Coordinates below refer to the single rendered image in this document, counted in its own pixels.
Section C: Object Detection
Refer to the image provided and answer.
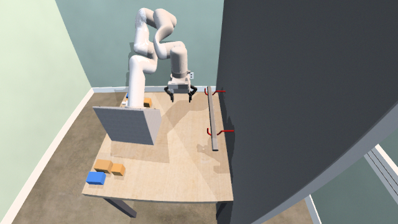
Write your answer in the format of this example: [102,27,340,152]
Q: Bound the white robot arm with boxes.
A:
[122,8,190,109]

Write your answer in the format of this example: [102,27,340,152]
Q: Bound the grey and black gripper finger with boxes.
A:
[187,85,197,102]
[164,86,174,102]

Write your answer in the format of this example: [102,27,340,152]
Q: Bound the dark grey wall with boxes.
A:
[216,0,398,224]

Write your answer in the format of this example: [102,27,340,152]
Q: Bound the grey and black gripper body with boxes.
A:
[170,74,190,94]

